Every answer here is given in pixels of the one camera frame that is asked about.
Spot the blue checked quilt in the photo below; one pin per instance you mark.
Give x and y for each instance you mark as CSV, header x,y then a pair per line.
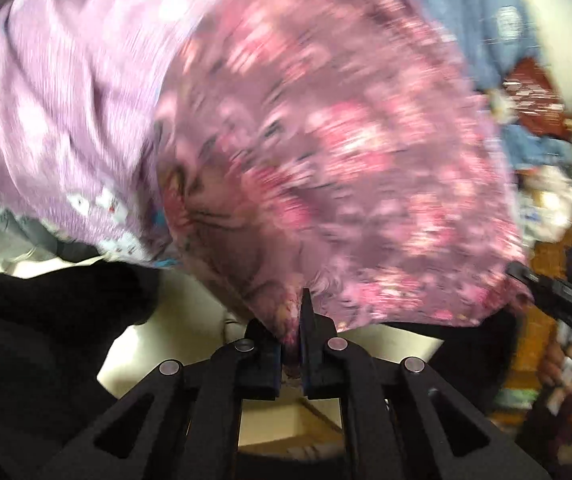
x,y
466,10

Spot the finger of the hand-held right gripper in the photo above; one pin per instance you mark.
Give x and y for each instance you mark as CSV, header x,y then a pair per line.
x,y
531,280

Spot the person's right hand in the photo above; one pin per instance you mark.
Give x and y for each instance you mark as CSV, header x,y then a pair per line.
x,y
561,375

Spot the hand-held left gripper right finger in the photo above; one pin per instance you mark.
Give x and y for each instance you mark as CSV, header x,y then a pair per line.
x,y
316,360

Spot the blue denim clothes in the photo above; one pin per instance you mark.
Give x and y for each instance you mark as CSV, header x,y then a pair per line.
x,y
541,147

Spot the red plastic bag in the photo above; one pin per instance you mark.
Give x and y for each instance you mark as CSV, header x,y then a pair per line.
x,y
536,95

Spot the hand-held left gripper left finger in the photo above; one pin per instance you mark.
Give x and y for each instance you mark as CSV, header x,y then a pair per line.
x,y
261,367

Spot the purple floral bedsheet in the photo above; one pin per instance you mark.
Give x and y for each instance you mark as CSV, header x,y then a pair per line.
x,y
66,85

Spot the maroon floral garment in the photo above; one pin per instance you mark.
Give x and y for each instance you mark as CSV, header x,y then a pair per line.
x,y
341,160

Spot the white plastic bag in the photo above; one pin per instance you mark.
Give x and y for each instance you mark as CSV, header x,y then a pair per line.
x,y
551,200

